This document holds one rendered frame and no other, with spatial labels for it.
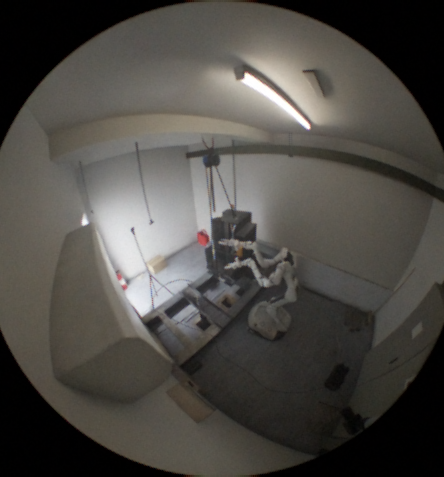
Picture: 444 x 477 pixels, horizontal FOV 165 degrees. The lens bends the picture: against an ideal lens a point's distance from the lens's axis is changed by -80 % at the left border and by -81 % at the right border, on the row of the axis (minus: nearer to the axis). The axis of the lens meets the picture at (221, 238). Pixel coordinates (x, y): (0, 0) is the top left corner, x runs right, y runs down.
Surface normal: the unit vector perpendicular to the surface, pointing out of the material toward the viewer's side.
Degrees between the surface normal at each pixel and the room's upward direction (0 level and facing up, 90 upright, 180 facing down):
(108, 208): 90
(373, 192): 90
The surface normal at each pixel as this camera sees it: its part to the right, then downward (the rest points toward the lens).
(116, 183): 0.74, 0.29
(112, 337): -0.07, -0.87
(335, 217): -0.67, 0.41
